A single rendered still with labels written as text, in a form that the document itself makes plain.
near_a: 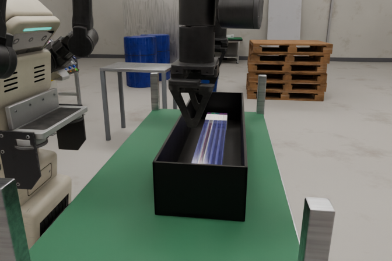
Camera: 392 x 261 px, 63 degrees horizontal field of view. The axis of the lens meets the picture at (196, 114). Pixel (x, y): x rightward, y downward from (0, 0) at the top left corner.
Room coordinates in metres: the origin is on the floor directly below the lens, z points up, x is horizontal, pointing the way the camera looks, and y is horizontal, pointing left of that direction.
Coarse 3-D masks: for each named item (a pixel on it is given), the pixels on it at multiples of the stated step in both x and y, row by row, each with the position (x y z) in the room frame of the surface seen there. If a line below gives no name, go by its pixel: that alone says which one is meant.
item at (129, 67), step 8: (112, 64) 3.52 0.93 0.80; (120, 64) 3.52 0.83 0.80; (128, 64) 3.52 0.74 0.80; (136, 64) 3.52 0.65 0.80; (144, 64) 3.52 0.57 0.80; (152, 64) 3.52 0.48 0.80; (160, 64) 3.52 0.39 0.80; (168, 64) 3.52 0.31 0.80; (104, 72) 3.28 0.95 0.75; (120, 72) 3.65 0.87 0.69; (144, 72) 3.16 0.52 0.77; (160, 72) 3.13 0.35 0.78; (104, 80) 3.26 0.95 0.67; (120, 80) 3.65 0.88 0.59; (104, 88) 3.25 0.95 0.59; (120, 88) 3.66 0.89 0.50; (104, 96) 3.25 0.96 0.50; (120, 96) 3.66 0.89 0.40; (104, 104) 3.25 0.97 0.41; (120, 104) 3.66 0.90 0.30; (176, 104) 3.52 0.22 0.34; (104, 112) 3.26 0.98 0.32; (120, 112) 3.66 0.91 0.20; (104, 120) 3.26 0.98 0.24
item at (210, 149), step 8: (208, 112) 1.05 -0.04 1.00; (216, 112) 1.05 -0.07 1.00; (208, 120) 0.97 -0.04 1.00; (216, 120) 0.97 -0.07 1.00; (224, 120) 0.97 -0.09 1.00; (208, 128) 0.89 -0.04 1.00; (216, 128) 0.89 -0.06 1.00; (224, 128) 0.89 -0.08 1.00; (200, 136) 0.82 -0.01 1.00; (208, 136) 0.82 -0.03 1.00; (216, 136) 0.82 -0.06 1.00; (224, 136) 0.82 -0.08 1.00; (200, 144) 0.76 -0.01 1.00; (208, 144) 0.76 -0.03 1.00; (216, 144) 0.76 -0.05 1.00; (224, 144) 0.79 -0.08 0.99; (200, 152) 0.72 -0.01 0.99; (208, 152) 0.72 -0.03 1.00; (216, 152) 0.72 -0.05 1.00; (192, 160) 0.67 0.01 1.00; (200, 160) 0.67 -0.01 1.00; (208, 160) 0.67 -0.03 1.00; (216, 160) 0.67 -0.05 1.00
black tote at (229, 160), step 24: (216, 96) 1.08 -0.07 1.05; (240, 96) 1.07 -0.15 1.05; (240, 120) 1.01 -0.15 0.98; (168, 144) 0.64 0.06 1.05; (192, 144) 0.84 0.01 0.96; (240, 144) 0.84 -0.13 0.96; (168, 168) 0.52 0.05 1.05; (192, 168) 0.52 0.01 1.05; (216, 168) 0.51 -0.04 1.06; (240, 168) 0.51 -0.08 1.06; (168, 192) 0.52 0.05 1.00; (192, 192) 0.52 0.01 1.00; (216, 192) 0.51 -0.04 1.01; (240, 192) 0.51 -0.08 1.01; (192, 216) 0.52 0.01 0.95; (216, 216) 0.51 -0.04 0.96; (240, 216) 0.51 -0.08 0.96
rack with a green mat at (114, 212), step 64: (256, 128) 1.02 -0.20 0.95; (0, 192) 0.37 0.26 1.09; (128, 192) 0.61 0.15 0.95; (256, 192) 0.61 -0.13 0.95; (0, 256) 0.37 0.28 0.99; (64, 256) 0.42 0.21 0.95; (128, 256) 0.42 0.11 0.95; (192, 256) 0.42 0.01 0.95; (256, 256) 0.42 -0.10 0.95; (320, 256) 0.32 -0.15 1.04
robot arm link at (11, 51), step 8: (0, 0) 0.65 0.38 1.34; (0, 8) 0.65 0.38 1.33; (0, 16) 0.65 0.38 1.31; (0, 24) 0.65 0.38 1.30; (0, 32) 0.65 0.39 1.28; (0, 40) 0.67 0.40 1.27; (8, 40) 0.67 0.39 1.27; (8, 48) 0.67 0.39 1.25; (16, 56) 0.67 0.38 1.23; (16, 64) 0.67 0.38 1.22; (8, 72) 0.66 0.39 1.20
